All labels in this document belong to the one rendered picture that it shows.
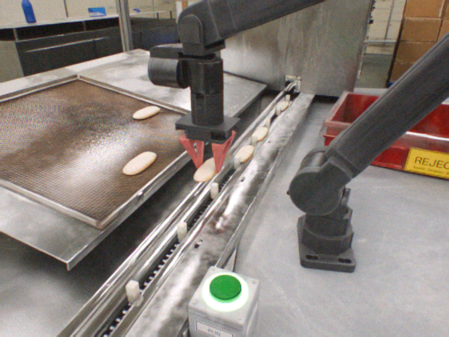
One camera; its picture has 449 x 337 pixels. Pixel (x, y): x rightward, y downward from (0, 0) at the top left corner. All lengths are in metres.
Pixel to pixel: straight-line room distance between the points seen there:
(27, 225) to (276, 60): 1.05
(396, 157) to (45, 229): 0.77
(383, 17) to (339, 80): 6.31
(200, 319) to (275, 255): 0.22
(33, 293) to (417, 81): 0.60
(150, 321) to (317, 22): 1.12
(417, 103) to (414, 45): 4.51
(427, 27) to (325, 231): 4.51
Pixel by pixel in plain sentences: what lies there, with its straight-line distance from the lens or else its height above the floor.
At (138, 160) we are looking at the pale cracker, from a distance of 0.71.
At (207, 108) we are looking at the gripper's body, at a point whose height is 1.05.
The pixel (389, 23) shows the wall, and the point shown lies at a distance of 7.64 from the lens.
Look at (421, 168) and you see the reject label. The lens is 0.93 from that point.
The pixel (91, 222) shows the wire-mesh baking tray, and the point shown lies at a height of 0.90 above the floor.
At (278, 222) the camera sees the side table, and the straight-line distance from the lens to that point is 0.67.
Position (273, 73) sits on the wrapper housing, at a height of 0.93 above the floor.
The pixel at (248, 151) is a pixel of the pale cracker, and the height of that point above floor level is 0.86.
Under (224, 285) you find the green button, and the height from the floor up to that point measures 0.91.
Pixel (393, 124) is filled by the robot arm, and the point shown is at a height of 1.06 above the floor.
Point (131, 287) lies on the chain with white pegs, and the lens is 0.49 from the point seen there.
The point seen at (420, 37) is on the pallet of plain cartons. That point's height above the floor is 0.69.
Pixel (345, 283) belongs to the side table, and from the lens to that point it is 0.58.
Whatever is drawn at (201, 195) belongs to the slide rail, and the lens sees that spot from 0.69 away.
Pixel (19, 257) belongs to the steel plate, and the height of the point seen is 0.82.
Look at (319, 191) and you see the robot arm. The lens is 0.52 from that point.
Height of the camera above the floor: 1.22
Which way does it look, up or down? 28 degrees down
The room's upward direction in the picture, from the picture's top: straight up
